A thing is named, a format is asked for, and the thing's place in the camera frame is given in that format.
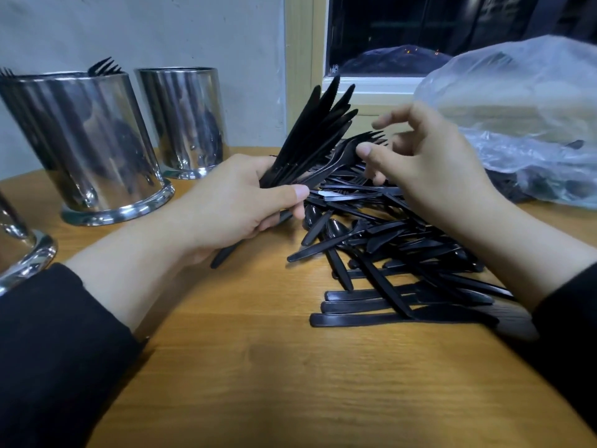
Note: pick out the person's left hand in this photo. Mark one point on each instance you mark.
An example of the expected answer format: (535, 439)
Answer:
(229, 205)

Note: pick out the person's right hand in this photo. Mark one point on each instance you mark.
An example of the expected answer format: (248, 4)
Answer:
(438, 172)

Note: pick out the pile of black plastic cutlery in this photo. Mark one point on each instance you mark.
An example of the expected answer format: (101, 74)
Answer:
(392, 247)

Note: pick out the bundle of black cutlery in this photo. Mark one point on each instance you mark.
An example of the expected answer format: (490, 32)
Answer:
(331, 130)
(373, 319)

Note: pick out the person's right forearm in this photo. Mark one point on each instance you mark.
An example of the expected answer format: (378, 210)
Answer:
(550, 294)

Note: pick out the person's left forearm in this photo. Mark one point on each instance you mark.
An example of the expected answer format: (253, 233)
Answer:
(65, 340)

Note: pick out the clear plastic bag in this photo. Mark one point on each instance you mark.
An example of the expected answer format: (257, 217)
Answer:
(532, 98)

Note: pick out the dark parked car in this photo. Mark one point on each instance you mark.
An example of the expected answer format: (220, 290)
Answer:
(392, 60)

